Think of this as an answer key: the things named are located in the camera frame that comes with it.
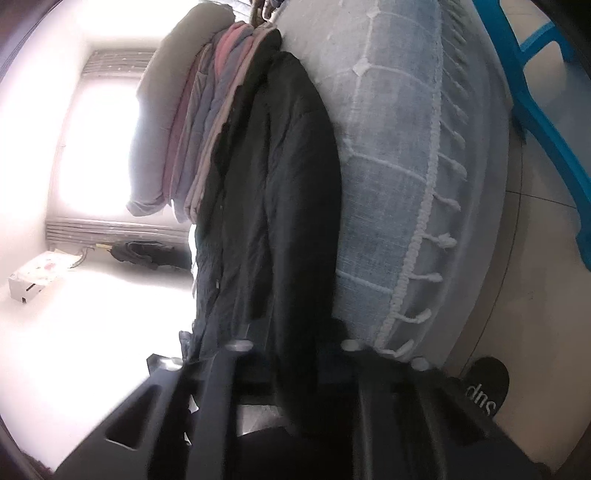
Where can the beige folded garment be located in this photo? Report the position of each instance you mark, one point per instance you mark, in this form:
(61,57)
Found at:
(203,184)

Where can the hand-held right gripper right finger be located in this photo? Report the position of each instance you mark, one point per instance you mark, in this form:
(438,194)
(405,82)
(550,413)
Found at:
(369,392)

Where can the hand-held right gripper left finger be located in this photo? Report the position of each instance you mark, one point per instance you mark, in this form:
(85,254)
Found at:
(221,378)

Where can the white cardboard box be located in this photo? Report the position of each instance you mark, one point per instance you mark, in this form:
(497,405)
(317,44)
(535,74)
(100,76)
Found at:
(34,277)

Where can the blue plastic stool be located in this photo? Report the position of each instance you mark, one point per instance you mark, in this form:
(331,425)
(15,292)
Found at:
(545,129)

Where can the grey-blue folded garment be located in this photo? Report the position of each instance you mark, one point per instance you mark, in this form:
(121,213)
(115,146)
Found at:
(203,115)

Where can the bright window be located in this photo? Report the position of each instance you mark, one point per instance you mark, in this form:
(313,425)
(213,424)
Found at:
(97,138)

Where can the cream folded duvet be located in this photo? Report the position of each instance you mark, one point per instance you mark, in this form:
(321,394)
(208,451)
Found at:
(157,115)

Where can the dark crumpled cloth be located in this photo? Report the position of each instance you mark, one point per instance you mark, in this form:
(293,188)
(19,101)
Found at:
(138,253)

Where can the black padded jacket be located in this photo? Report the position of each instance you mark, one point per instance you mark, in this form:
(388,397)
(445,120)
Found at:
(272,184)

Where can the pink folded garment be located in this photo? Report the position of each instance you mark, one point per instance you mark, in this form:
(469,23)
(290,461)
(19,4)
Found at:
(178,147)

